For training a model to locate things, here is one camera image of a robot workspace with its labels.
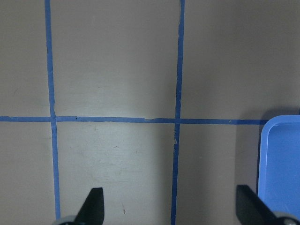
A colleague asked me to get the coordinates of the blue plastic tray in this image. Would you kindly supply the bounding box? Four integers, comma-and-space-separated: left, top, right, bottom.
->
258, 115, 300, 218

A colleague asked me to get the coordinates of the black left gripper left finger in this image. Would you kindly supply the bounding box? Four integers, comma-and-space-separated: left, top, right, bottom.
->
74, 187, 104, 225

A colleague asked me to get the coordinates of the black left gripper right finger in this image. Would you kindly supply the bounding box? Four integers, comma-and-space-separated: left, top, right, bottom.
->
235, 185, 277, 225

